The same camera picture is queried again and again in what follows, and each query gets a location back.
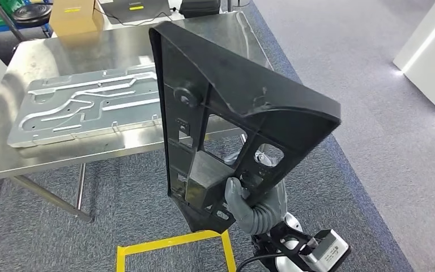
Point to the grey laptop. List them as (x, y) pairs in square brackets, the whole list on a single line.
[(135, 13)]

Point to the black plastic plate frame part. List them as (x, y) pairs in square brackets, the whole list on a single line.
[(247, 82)]

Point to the black case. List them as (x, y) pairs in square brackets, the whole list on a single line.
[(200, 8)]

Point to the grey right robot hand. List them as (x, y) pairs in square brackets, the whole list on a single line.
[(236, 199)]

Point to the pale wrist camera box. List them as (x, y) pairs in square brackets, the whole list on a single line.
[(326, 251)]

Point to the brown cardboard box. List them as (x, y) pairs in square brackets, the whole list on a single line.
[(75, 20)]

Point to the black round stool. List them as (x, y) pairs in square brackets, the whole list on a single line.
[(31, 14)]

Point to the stamped silver metal plate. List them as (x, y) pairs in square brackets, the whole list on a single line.
[(90, 109)]

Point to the stainless steel workbench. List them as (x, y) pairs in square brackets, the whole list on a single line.
[(90, 49)]

